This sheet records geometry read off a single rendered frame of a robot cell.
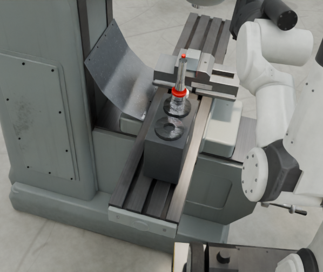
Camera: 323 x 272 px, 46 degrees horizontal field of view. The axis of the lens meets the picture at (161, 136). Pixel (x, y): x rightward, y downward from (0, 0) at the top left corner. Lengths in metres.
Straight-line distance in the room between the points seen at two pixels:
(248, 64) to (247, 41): 0.04
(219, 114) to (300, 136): 1.19
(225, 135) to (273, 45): 0.93
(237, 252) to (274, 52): 0.98
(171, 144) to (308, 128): 0.69
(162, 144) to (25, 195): 1.20
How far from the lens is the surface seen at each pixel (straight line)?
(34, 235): 2.25
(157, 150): 1.16
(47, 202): 2.14
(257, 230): 2.30
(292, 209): 1.82
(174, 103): 1.19
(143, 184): 1.26
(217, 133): 1.59
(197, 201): 1.92
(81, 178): 1.94
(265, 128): 0.62
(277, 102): 0.63
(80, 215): 2.10
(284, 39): 0.71
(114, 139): 1.71
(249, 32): 0.69
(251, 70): 0.65
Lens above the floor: 1.95
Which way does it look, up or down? 48 degrees down
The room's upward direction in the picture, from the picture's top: 5 degrees clockwise
